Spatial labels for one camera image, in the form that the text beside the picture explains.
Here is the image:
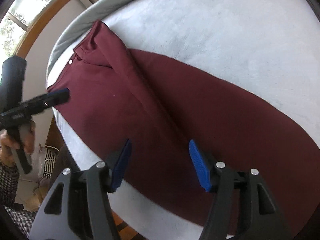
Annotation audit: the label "person's left hand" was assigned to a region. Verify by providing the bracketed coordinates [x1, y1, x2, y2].
[1, 121, 36, 167]

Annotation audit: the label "grey duvet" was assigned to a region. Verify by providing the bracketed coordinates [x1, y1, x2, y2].
[47, 0, 190, 75]

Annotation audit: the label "window with wooden frame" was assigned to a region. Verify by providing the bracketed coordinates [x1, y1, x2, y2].
[1, 0, 58, 61]

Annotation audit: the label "maroon pants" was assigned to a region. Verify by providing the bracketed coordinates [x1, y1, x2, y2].
[48, 21, 319, 239]

